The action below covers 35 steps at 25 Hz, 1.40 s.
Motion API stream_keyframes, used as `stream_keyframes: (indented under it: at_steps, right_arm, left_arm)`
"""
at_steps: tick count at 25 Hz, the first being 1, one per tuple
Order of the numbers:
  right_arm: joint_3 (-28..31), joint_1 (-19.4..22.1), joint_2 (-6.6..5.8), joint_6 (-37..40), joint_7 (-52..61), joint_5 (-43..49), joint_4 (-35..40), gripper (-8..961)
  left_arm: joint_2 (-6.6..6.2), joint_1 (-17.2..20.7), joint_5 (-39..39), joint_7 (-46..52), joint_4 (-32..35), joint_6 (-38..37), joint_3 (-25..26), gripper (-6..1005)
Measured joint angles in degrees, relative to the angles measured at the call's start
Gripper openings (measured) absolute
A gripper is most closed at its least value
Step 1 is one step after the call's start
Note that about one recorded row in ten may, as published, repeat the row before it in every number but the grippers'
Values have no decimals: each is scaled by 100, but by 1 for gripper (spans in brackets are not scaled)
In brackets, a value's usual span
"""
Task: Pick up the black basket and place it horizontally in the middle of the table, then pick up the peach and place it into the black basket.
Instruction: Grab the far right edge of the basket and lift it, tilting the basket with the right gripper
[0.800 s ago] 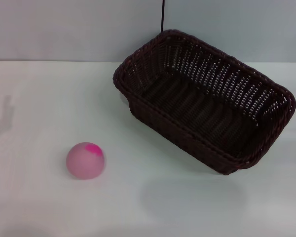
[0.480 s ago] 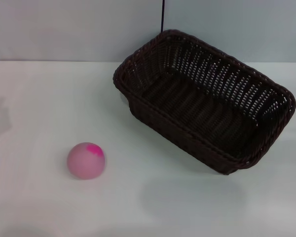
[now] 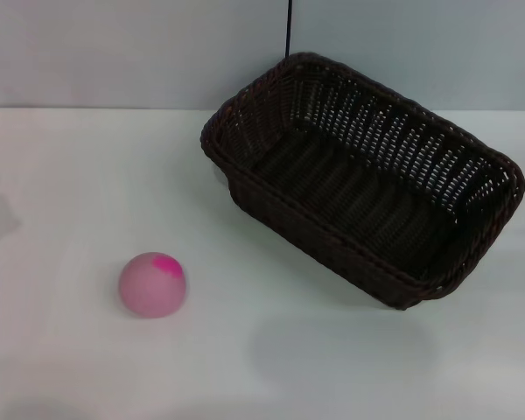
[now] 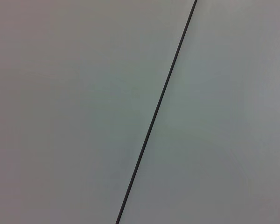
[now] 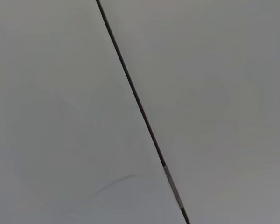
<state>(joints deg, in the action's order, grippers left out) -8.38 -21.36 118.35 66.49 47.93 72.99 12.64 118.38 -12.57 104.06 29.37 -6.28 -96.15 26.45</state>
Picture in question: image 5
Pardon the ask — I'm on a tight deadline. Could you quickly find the black thin wall strip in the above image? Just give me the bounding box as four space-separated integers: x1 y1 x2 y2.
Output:
95 0 191 224

